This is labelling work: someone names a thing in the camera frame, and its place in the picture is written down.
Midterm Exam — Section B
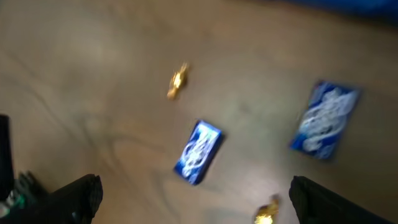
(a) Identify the blue tray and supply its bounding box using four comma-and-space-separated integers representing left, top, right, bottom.
273, 0, 398, 22

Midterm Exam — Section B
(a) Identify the blue candy pack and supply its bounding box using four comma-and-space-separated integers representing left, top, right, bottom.
289, 80, 361, 160
173, 119, 224, 186

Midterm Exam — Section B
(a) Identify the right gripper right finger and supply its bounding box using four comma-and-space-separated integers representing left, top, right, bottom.
288, 175, 392, 224

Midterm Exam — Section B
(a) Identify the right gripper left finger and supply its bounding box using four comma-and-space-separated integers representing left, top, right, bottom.
6, 173, 103, 224

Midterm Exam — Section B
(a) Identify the gold wrapped candy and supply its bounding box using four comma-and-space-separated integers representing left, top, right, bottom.
166, 62, 190, 101
253, 194, 280, 224

